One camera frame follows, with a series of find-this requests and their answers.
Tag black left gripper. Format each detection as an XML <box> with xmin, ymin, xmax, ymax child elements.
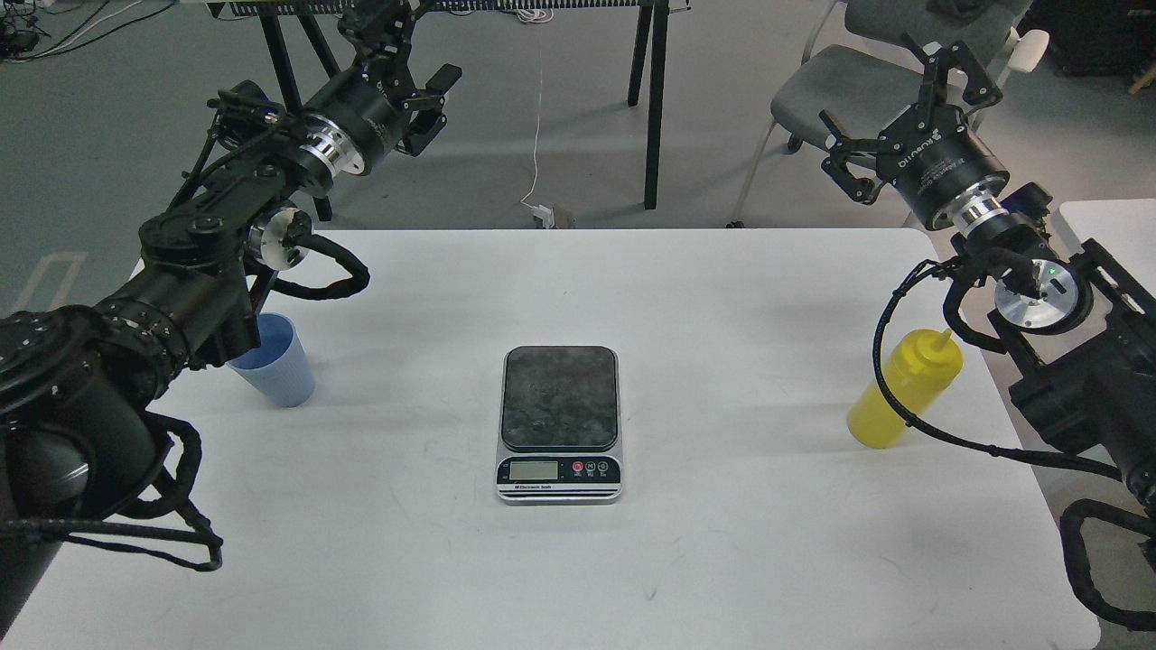
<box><xmin>302</xmin><ymin>1</ymin><xmax>462</xmax><ymax>176</ymax></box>

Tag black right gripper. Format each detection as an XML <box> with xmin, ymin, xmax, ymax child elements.
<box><xmin>818</xmin><ymin>42</ymin><xmax>1012</xmax><ymax>232</ymax></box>

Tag yellow squeeze bottle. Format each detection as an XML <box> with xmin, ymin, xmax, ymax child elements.
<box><xmin>846</xmin><ymin>328</ymin><xmax>965</xmax><ymax>449</ymax></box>

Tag blue ribbed plastic cup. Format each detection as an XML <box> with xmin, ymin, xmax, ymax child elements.
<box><xmin>227</xmin><ymin>312</ymin><xmax>314</xmax><ymax>408</ymax></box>

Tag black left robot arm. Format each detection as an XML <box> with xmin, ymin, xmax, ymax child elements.
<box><xmin>1</xmin><ymin>1</ymin><xmax>461</xmax><ymax>631</ymax></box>

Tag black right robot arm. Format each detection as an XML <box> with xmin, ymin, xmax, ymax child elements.
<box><xmin>820</xmin><ymin>34</ymin><xmax>1155</xmax><ymax>631</ymax></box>

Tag digital kitchen scale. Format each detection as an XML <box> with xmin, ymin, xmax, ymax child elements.
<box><xmin>495</xmin><ymin>345</ymin><xmax>624</xmax><ymax>505</ymax></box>

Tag grey office chair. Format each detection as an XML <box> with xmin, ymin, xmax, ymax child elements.
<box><xmin>728</xmin><ymin>0</ymin><xmax>1050</xmax><ymax>228</ymax></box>

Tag black trestle table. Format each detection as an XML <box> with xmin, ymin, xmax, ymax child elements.
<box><xmin>206</xmin><ymin>0</ymin><xmax>695</xmax><ymax>221</ymax></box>

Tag white side table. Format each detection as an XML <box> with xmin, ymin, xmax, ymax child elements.
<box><xmin>1058</xmin><ymin>198</ymin><xmax>1155</xmax><ymax>293</ymax></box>

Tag white charger with cable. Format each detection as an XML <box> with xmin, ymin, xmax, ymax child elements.
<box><xmin>516</xmin><ymin>8</ymin><xmax>560</xmax><ymax>230</ymax></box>

